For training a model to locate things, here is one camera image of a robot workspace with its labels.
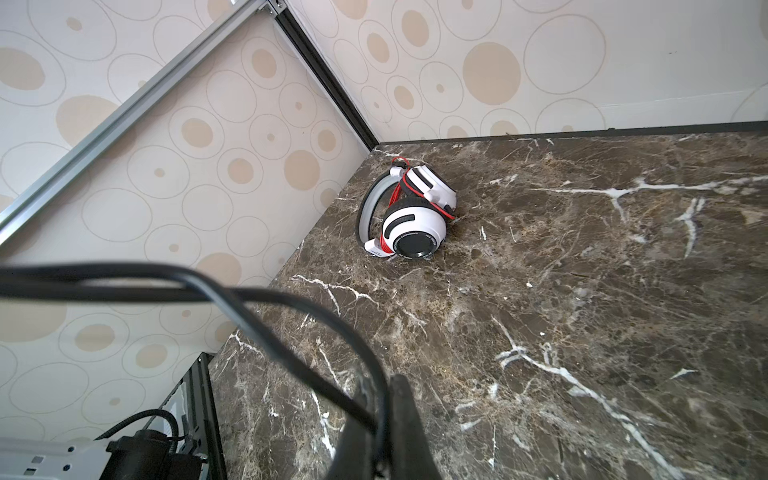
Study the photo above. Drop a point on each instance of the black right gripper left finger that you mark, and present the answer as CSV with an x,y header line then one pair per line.
x,y
353,457

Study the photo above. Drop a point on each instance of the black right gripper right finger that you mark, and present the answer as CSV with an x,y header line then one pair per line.
x,y
410,454

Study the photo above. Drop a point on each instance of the white black headphones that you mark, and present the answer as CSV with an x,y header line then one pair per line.
x,y
405,212

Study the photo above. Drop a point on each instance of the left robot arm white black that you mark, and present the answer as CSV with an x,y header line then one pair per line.
x,y
147,454

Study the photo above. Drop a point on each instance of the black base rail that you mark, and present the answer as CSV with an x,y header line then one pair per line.
x,y
191,402

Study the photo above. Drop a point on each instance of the black corner frame post left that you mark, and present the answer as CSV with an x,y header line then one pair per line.
x,y
325,77

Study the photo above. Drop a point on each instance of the aluminium left rail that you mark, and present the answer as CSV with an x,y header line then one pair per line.
x,y
65,171

